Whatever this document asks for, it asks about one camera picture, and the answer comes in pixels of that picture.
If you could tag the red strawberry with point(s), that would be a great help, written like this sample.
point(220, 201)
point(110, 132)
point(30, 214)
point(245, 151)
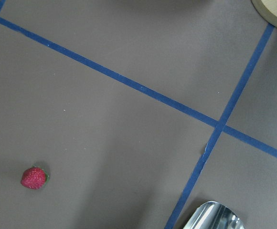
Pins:
point(34, 178)

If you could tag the metal scoop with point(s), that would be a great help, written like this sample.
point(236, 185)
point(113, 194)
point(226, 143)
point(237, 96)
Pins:
point(214, 215)

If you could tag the wooden stand with round base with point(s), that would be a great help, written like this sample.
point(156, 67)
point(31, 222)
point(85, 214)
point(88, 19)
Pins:
point(267, 9)

